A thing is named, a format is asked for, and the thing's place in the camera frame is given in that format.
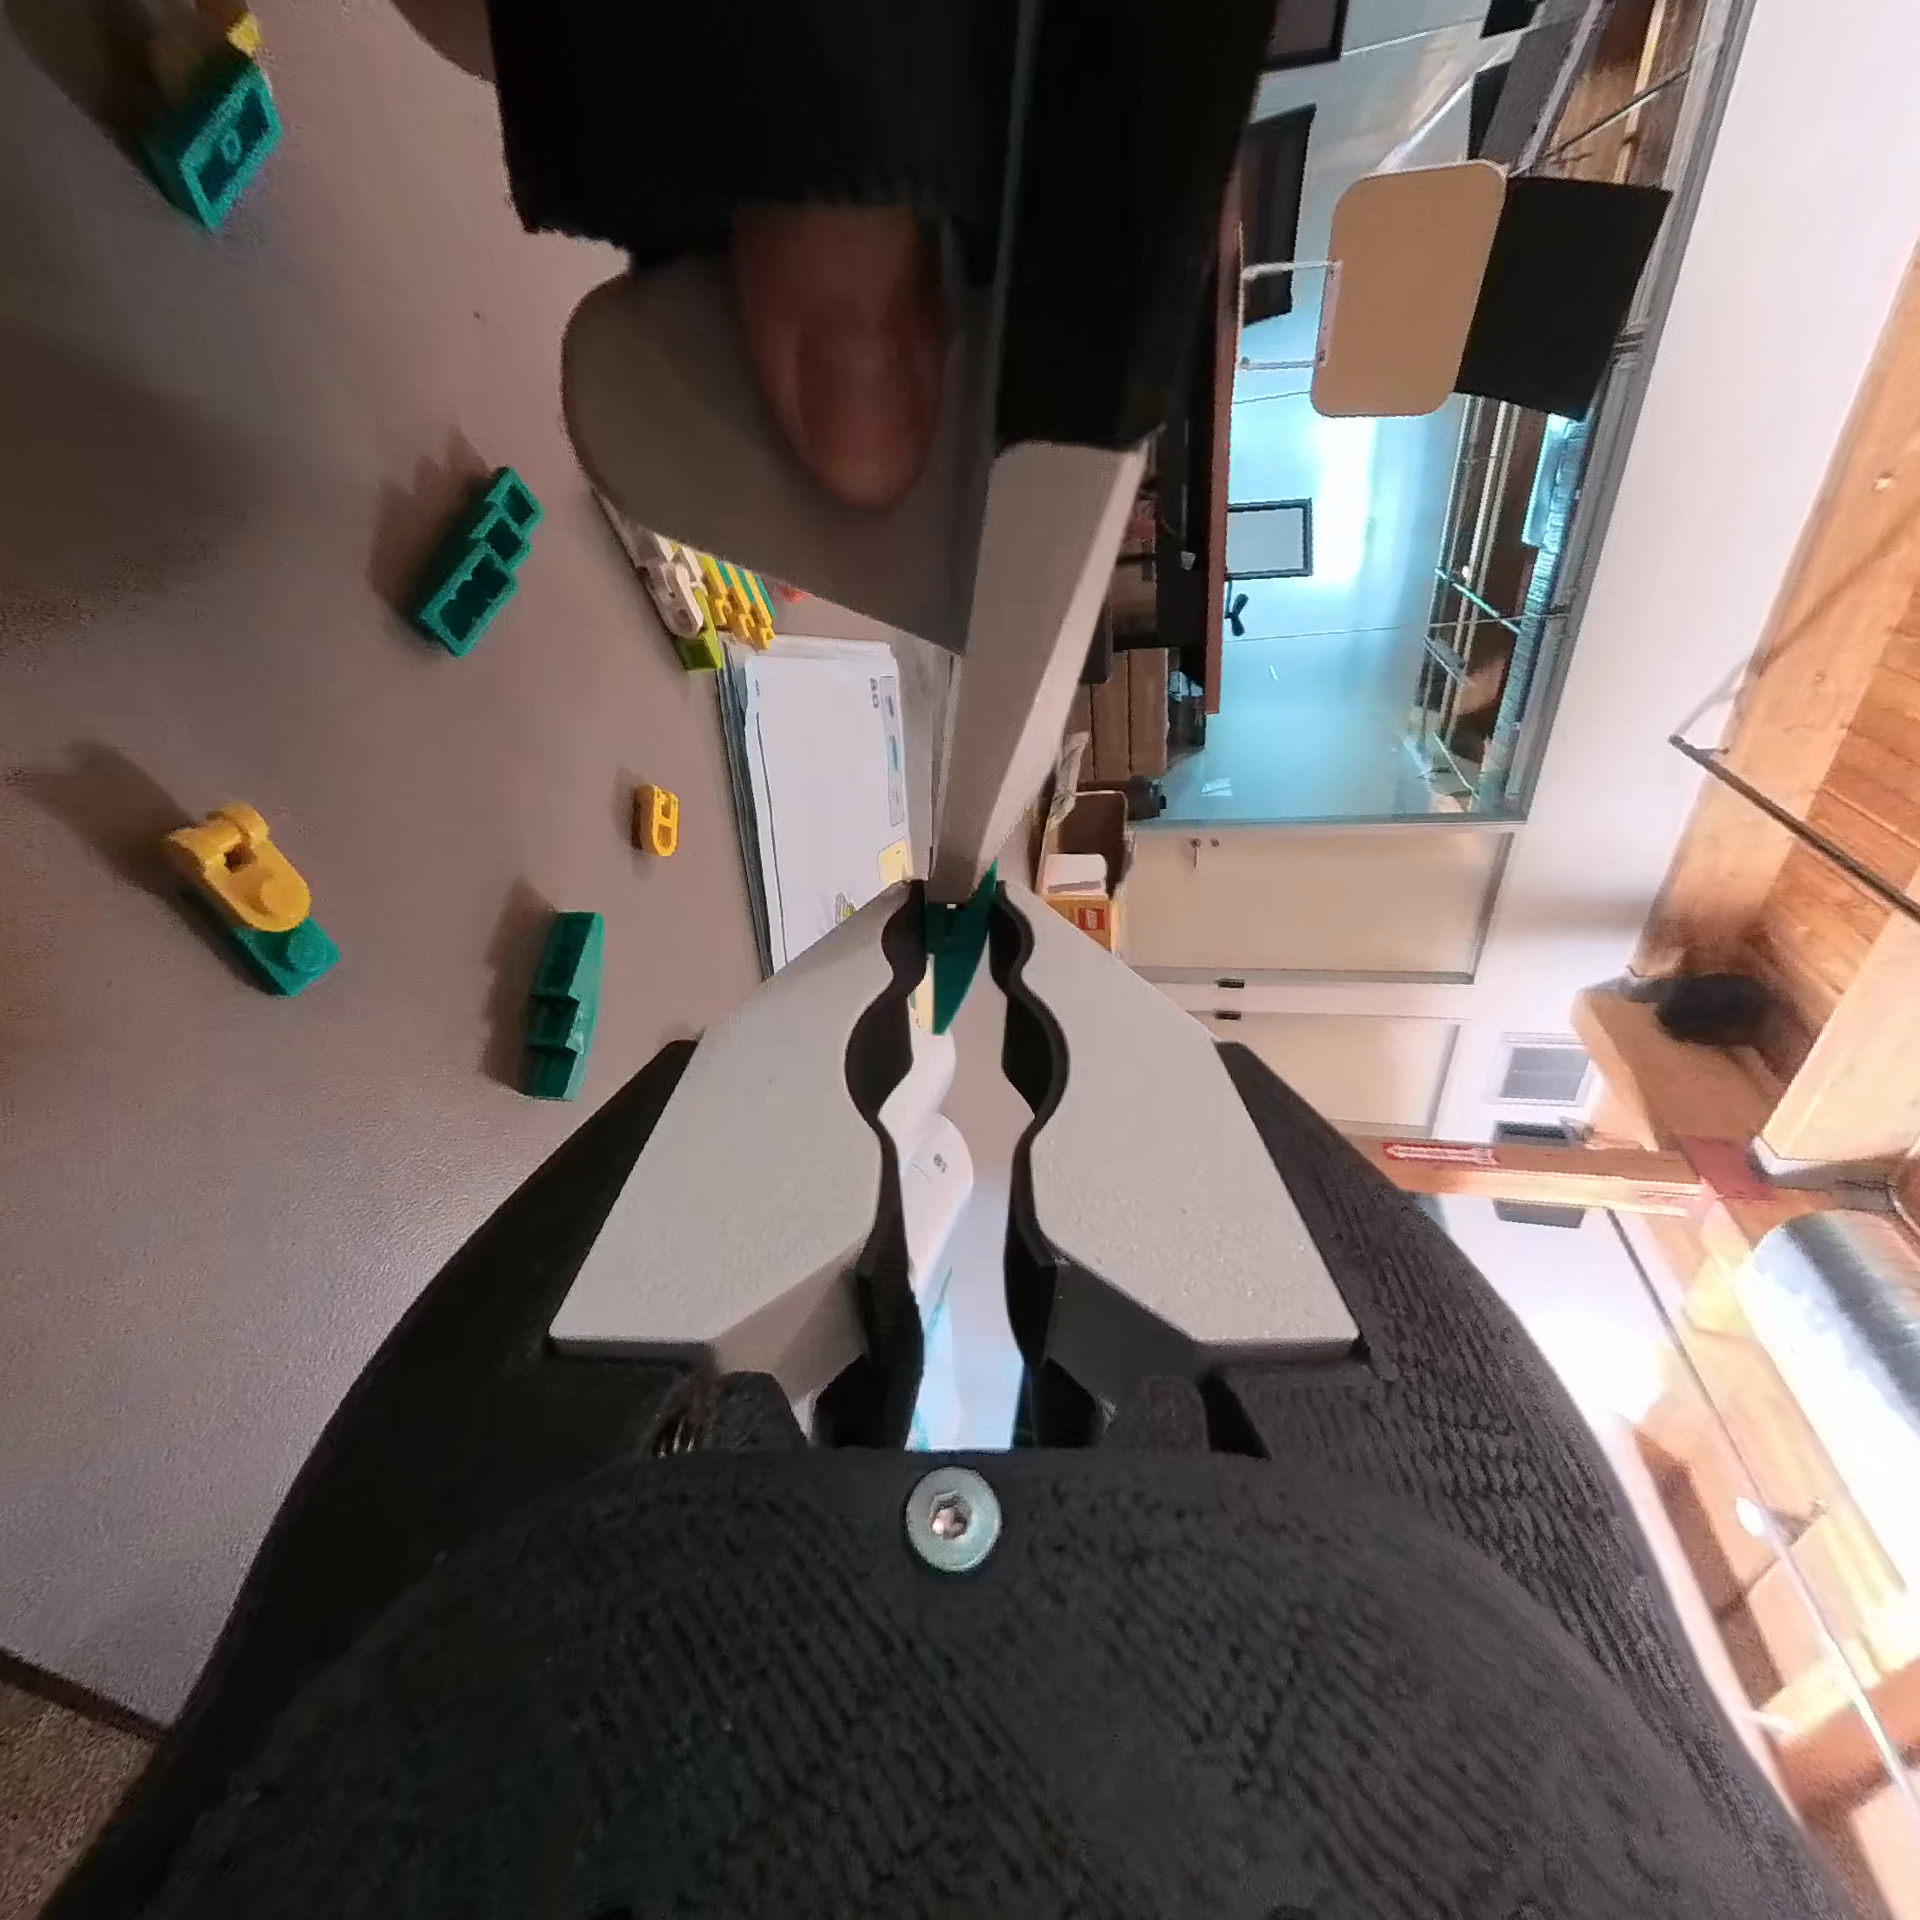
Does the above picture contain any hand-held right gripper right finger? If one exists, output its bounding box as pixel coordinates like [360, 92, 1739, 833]
[991, 882, 1363, 1451]

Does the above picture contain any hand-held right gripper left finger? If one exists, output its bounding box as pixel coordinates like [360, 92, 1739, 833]
[549, 882, 928, 1451]

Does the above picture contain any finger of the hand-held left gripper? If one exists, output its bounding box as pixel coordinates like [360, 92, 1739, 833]
[930, 438, 1153, 893]

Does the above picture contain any dark green leaf lego piece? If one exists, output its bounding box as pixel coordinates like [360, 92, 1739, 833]
[914, 857, 1003, 1039]

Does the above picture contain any teal sloped lego piece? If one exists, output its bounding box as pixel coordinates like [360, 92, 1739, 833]
[518, 908, 609, 1104]

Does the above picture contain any lego instruction booklet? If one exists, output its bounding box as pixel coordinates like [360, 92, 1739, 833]
[716, 635, 993, 1351]

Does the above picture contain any long striped lego assembly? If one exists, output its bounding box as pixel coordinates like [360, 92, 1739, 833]
[696, 549, 784, 651]

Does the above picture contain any small white lego piece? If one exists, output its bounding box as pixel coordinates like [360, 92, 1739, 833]
[632, 531, 711, 630]

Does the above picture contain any teal hollow lego brick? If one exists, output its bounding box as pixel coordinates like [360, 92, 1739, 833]
[409, 463, 546, 660]

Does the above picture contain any teal lego plate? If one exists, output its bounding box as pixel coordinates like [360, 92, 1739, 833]
[139, 47, 284, 236]

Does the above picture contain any yellow lego piece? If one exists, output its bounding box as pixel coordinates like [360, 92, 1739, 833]
[147, 0, 267, 69]

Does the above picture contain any yellow teal lego assembly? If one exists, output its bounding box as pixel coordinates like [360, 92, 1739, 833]
[162, 802, 342, 995]

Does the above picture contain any person's left hand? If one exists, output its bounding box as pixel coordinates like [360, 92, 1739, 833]
[732, 197, 958, 509]

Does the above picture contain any cardboard box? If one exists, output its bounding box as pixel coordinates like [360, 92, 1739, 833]
[1032, 786, 1136, 956]

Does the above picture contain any black panel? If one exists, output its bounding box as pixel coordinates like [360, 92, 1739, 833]
[1452, 173, 1677, 423]

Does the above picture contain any white wall vent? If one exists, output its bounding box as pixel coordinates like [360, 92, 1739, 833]
[1491, 1030, 1596, 1105]

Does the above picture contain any beige panel with white frame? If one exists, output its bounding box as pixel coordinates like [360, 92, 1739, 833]
[1234, 158, 1512, 423]

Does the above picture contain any silver duct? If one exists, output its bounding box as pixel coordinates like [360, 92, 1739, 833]
[1744, 1212, 1920, 1362]

